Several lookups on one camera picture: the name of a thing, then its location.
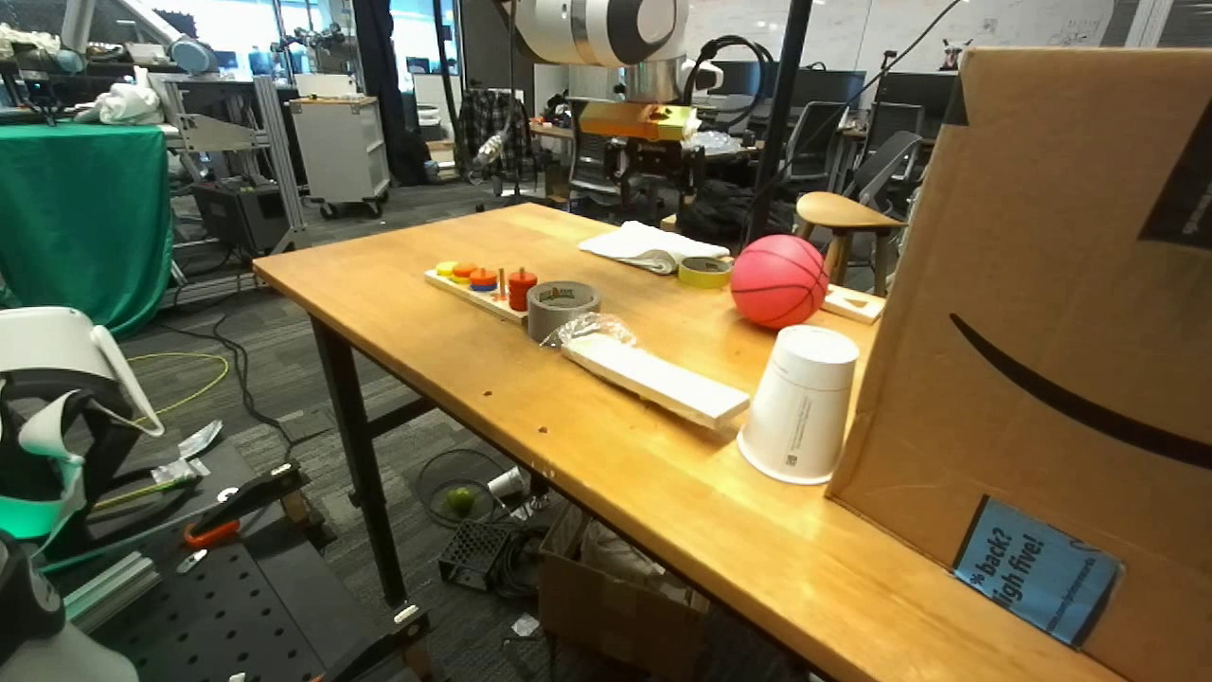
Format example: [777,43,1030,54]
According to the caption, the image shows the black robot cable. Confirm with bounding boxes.
[677,35,783,133]

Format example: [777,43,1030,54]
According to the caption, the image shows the folded white towel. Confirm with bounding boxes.
[576,217,734,282]

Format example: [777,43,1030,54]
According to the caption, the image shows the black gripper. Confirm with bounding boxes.
[609,136,692,197]

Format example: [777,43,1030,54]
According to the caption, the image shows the large cardboard shipping box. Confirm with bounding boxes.
[827,46,1212,682]

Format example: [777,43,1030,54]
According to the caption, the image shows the white foam board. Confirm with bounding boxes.
[549,311,758,438]

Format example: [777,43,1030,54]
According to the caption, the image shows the white paper cup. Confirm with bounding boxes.
[734,321,864,490]

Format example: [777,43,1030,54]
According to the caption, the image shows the blue sticker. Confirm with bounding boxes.
[951,493,1127,652]

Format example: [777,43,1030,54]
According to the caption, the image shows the black tool with orange handle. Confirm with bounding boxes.
[182,460,311,553]

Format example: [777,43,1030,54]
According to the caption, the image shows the black table frame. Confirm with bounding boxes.
[308,315,439,609]

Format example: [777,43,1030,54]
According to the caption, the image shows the yellow-green tape roll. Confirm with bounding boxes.
[673,251,739,294]

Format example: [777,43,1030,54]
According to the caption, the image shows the white VR headset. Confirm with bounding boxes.
[0,302,165,544]

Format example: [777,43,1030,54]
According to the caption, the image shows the black vertical pole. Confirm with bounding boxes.
[742,0,818,256]

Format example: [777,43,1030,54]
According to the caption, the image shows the green table cloth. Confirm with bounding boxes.
[0,123,179,339]

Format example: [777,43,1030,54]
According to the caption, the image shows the wire mesh basket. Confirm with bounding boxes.
[413,447,506,531]

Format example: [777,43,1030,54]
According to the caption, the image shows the aluminium extrusion bar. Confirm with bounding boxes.
[53,549,165,637]

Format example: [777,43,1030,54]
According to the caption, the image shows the grey duct tape roll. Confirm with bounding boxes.
[524,275,606,346]

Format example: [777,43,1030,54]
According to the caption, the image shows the black office chair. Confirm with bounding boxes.
[779,94,850,193]
[843,100,931,206]

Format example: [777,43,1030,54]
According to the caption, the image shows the white wheeled cart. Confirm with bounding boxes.
[287,91,393,221]

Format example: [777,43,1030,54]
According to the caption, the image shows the red stacking cylinder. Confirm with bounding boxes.
[504,265,542,315]

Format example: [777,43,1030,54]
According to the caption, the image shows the pink mini basketball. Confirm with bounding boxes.
[729,230,832,339]

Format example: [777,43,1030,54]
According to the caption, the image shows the small cardboard box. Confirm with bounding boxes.
[535,544,713,682]

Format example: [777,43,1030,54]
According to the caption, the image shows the round wooden stool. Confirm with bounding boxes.
[789,186,907,294]

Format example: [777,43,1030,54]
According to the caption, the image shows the wooden ring stacker board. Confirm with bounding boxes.
[424,256,535,326]

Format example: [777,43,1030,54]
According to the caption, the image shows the black perforated breadboard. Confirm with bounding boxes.
[73,438,431,682]

